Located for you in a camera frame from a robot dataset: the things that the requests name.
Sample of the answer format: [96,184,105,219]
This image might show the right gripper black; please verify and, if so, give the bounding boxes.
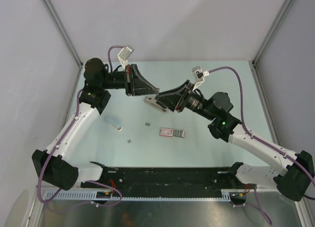
[155,80,217,121]

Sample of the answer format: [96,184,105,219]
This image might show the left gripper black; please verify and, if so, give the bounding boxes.
[100,64,158,97]

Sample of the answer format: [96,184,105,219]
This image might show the beige black stapler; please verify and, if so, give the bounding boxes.
[144,97,169,113]

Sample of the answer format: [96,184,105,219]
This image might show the red white staple box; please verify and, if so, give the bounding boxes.
[159,128,185,138]

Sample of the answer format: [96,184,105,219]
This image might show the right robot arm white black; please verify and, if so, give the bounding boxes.
[155,81,315,201]

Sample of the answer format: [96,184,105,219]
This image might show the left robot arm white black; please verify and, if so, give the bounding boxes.
[32,58,159,191]

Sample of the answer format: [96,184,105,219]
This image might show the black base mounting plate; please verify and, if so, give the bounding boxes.
[81,166,254,198]

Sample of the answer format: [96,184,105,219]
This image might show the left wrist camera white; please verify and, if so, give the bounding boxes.
[118,45,134,68]

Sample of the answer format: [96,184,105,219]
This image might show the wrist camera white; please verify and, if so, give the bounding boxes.
[118,45,134,68]
[192,66,209,91]

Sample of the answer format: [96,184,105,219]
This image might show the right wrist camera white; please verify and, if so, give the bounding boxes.
[192,66,209,91]

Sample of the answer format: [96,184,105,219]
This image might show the white slotted cable duct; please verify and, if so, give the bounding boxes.
[53,190,231,202]

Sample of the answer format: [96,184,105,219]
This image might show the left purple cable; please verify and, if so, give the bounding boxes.
[36,46,123,209]

